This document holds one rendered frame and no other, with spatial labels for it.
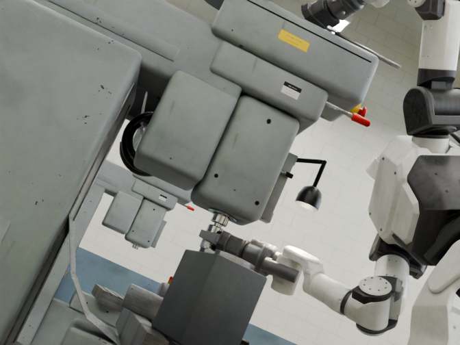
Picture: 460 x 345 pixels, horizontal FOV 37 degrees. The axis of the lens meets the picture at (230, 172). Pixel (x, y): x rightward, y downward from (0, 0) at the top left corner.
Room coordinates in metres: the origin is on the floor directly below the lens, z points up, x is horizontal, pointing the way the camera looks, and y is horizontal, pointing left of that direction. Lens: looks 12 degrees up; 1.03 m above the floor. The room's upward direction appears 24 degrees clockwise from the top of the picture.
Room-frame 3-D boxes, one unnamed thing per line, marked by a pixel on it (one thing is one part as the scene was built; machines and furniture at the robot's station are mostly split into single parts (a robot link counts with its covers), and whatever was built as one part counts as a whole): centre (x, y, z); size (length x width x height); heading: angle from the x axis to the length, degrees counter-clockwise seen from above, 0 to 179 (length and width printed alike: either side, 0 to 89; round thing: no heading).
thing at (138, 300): (2.05, -0.04, 1.02); 0.35 x 0.15 x 0.11; 94
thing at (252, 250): (1.87, -0.12, 1.23); 0.13 x 0.12 x 0.10; 165
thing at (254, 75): (1.89, 0.01, 1.68); 0.34 x 0.24 x 0.10; 96
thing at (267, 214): (1.90, -0.14, 1.44); 0.04 x 0.04 x 0.21; 6
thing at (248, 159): (1.89, -0.02, 1.47); 0.21 x 0.19 x 0.32; 6
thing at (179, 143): (1.87, 0.17, 1.47); 0.24 x 0.19 x 0.26; 6
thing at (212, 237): (1.86, -0.02, 1.23); 0.06 x 0.02 x 0.03; 75
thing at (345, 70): (1.89, -0.01, 1.81); 0.47 x 0.26 x 0.16; 96
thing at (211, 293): (1.47, -0.07, 1.07); 0.22 x 0.12 x 0.20; 17
